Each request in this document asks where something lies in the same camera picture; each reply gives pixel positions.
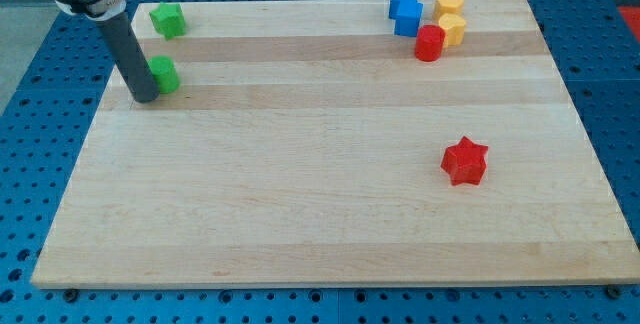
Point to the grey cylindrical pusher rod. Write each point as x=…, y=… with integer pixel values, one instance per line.
x=129, y=58

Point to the green cylinder block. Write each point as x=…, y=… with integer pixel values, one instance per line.
x=164, y=73

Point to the green star block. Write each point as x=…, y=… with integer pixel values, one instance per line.
x=168, y=20

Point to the red star block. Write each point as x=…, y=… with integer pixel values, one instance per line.
x=465, y=162

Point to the light wooden board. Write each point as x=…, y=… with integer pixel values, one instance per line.
x=303, y=149

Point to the blue pentagon block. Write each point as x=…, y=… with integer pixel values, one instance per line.
x=408, y=18

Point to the red cylinder block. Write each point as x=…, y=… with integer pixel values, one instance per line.
x=429, y=43

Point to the yellow hexagon block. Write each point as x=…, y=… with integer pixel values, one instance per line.
x=442, y=7

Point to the yellow heart block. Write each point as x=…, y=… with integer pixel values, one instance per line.
x=454, y=27

